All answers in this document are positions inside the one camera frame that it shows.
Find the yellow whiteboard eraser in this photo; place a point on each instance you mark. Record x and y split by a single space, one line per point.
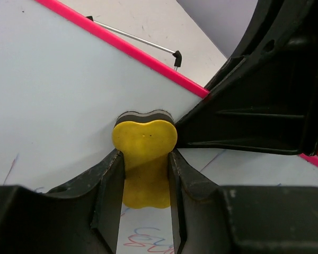
145 140

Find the metal whiteboard stand leg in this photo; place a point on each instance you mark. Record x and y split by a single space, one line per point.
176 54

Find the pink framed whiteboard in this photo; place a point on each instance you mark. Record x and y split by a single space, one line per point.
65 80

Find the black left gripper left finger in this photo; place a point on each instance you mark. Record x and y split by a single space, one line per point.
81 215

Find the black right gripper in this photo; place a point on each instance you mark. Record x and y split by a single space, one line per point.
270 102

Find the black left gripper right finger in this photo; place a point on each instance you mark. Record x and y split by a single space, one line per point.
208 218

